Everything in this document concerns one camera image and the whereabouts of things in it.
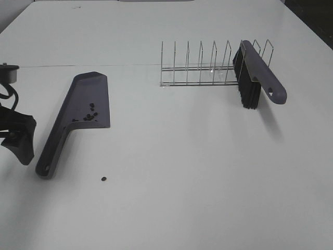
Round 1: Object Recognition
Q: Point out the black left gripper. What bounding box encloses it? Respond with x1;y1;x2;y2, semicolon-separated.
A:
1;105;36;165

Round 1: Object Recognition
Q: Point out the pile of coffee beans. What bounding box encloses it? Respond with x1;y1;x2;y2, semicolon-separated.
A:
71;103;98;122

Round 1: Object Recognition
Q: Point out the black cable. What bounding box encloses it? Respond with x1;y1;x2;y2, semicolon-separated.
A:
0;82;19;111

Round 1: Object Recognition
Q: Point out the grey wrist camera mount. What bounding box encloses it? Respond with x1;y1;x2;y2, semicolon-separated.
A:
0;63;20;84

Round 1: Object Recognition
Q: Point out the chrome wire dish rack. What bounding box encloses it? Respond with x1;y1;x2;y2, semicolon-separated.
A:
159;39;274;88

